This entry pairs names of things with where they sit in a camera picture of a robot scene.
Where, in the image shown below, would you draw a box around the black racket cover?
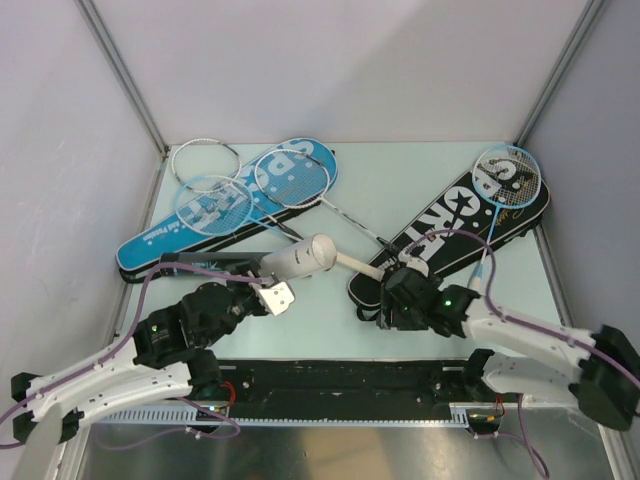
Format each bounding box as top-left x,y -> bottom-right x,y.
347,169 -> 551,324

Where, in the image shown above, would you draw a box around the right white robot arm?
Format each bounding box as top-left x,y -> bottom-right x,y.
376,267 -> 639,431

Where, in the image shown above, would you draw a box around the blue racket cover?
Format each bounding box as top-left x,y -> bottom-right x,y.
116,138 -> 338,275

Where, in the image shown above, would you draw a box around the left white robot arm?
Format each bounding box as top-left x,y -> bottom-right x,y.
11,282 -> 294,442

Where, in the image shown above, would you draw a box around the white shuttlecock tube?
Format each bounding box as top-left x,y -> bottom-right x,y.
258,234 -> 337,281

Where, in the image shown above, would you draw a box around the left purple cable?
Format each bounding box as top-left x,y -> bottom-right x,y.
0,262 -> 281,449

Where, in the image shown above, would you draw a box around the white frame racket far left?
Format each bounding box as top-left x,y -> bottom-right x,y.
169,138 -> 242,194

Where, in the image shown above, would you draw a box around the white racket white grip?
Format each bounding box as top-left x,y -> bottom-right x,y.
254,148 -> 396,255

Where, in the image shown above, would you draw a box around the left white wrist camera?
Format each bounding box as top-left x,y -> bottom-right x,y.
257,282 -> 295,316

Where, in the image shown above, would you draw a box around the light blue racket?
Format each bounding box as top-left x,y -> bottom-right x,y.
174,180 -> 303,242
467,143 -> 544,291

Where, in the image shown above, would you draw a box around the black shuttlecock tube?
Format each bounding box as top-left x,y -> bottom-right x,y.
160,252 -> 267,276

